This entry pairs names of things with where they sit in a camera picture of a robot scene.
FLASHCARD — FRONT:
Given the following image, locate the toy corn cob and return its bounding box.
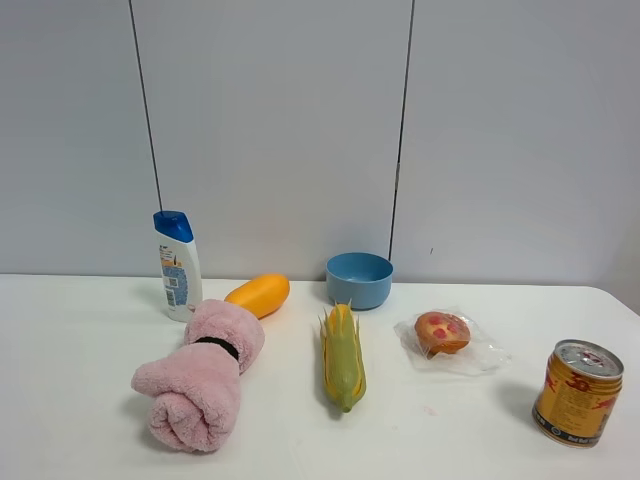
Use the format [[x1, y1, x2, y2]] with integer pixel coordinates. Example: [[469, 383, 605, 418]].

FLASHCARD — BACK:
[[320, 303, 367, 414]]

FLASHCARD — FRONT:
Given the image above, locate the clear plastic wrapper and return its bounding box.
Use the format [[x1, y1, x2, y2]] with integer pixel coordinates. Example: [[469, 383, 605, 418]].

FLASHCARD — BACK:
[[394, 309, 511, 377]]

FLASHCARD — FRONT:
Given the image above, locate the gold Red Bull can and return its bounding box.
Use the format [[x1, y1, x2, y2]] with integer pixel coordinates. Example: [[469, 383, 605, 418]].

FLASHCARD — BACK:
[[532, 339, 624, 448]]

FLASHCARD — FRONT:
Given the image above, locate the black hair band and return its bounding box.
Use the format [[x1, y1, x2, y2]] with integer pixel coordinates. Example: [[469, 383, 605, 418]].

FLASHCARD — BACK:
[[195, 337, 239, 361]]

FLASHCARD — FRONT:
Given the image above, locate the muffin with red dots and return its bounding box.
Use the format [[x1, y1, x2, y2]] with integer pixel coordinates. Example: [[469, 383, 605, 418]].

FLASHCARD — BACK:
[[414, 311, 471, 356]]

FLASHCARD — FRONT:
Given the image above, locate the rolled pink towel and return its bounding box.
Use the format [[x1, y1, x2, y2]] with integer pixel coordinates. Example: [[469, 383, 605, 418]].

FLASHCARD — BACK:
[[131, 299, 265, 453]]

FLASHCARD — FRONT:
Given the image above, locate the orange mango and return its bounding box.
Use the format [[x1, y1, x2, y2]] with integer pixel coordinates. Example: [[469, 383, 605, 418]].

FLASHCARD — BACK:
[[225, 273, 290, 319]]

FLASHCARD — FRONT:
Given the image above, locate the blue bowl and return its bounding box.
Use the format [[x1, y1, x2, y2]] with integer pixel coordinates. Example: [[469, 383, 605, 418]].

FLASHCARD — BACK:
[[325, 252, 394, 310]]

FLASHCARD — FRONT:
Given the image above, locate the white blue shampoo bottle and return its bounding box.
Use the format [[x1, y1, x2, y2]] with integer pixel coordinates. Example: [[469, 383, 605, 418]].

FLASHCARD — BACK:
[[153, 210, 203, 323]]

